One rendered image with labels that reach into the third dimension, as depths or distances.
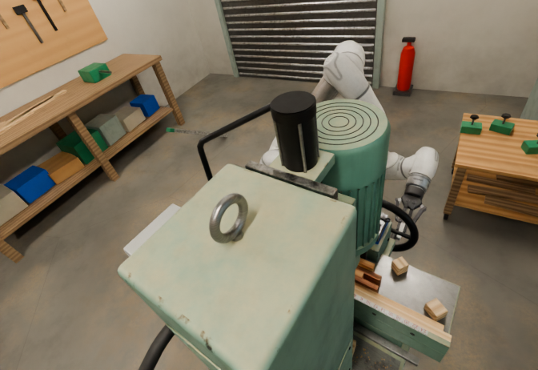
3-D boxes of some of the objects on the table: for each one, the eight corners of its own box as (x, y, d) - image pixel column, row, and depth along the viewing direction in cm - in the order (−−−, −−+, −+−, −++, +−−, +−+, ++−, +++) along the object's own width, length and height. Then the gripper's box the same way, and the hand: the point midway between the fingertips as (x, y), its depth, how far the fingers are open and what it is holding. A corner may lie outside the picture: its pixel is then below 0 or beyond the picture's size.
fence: (446, 350, 75) (451, 342, 72) (444, 355, 75) (449, 348, 71) (258, 252, 107) (255, 243, 103) (256, 255, 106) (253, 247, 102)
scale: (428, 331, 74) (428, 331, 74) (427, 335, 74) (427, 335, 74) (266, 249, 100) (266, 249, 100) (265, 252, 100) (265, 252, 100)
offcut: (435, 322, 81) (437, 317, 78) (423, 308, 84) (425, 303, 81) (445, 316, 81) (448, 311, 79) (434, 303, 84) (436, 297, 82)
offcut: (407, 271, 92) (409, 264, 90) (397, 275, 92) (399, 269, 89) (400, 263, 95) (402, 255, 92) (391, 267, 94) (391, 260, 92)
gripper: (399, 181, 130) (381, 230, 122) (432, 190, 123) (415, 242, 115) (399, 188, 136) (382, 235, 128) (431, 197, 129) (414, 247, 121)
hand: (400, 231), depth 123 cm, fingers closed
